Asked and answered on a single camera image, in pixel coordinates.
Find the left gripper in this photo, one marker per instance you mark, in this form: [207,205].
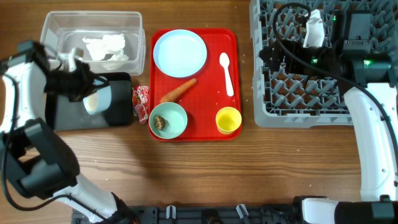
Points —
[89,75]

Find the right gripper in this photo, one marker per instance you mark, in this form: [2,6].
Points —
[277,56]

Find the white rice pile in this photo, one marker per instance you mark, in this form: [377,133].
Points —
[91,103]

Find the light blue bowl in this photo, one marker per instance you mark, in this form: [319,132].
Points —
[98,101]

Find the white napkin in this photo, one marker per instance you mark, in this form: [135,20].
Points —
[109,48]

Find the red snack wrapper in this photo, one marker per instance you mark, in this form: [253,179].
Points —
[140,101]

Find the yellow plastic cup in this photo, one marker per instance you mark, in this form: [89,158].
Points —
[228,120]

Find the brown food scrap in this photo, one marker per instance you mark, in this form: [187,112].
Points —
[160,122]

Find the green bowl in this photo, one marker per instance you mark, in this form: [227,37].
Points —
[175,120]

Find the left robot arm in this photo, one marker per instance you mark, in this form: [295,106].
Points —
[34,159]

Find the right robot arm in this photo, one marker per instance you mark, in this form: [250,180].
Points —
[368,84]

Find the black waste tray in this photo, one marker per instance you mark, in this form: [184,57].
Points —
[62,114]

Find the grey dishwasher rack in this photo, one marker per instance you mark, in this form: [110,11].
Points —
[287,100]

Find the clear plastic bin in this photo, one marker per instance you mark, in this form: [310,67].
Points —
[64,30]

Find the white plastic spoon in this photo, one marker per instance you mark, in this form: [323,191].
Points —
[224,62]

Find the orange carrot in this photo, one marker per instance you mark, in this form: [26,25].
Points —
[174,94]

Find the red serving tray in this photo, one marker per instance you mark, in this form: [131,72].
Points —
[205,98]

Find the large light blue plate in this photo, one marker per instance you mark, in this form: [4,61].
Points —
[180,53]

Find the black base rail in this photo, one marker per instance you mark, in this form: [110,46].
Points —
[266,214]

